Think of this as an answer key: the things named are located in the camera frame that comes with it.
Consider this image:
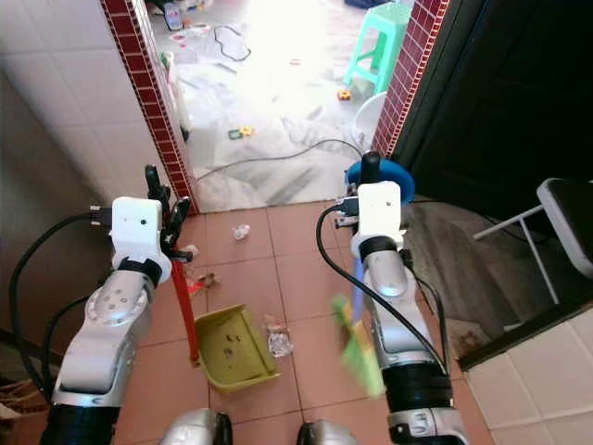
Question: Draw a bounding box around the yellow-green dustpan with red handle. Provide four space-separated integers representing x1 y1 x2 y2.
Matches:
170 260 282 393

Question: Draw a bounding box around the green broom with blue handle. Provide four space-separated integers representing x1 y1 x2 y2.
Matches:
333 252 387 401

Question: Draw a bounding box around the blue plastic bucket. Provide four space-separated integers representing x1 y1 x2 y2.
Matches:
344 157 417 207

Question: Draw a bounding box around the white plastic basin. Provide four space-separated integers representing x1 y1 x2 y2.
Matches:
351 90 389 151

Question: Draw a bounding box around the mint green plastic stool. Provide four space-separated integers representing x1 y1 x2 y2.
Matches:
342 2 414 95

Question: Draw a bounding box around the large crumpled clear plastic wrapper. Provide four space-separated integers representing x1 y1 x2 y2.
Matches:
263 317 296 360

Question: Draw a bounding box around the dark wooden door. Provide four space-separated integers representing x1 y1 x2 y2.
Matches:
391 0 593 210

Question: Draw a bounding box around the silver left robot leg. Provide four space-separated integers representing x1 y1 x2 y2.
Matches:
158 408 234 445

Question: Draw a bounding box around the silver robot leg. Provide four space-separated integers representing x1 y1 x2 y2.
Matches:
158 408 234 445
297 419 360 445

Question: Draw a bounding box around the grey folding chair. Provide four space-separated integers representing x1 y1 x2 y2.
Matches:
472 177 593 308

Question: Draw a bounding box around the brown wicker basket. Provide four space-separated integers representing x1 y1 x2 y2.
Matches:
0 375 51 418

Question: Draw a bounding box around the silver right robot leg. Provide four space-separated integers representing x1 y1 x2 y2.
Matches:
297 419 360 445

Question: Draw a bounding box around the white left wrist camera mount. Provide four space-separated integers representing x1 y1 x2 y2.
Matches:
110 197 175 272

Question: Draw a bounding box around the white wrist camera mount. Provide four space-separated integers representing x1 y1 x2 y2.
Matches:
352 180 404 248
110 197 175 272

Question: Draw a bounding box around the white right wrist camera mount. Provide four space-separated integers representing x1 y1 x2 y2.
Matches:
352 180 404 248

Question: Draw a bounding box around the long thin grey floor cable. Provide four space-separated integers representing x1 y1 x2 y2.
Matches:
193 137 362 183

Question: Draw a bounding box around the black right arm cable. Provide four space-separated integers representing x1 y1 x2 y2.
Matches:
314 192 453 376

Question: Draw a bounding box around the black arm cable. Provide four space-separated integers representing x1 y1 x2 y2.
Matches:
314 192 453 376
7 206 116 400

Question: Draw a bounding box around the looped black floor cable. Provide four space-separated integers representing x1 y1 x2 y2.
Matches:
209 24 251 63

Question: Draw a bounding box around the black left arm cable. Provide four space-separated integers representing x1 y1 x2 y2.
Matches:
7 206 116 400

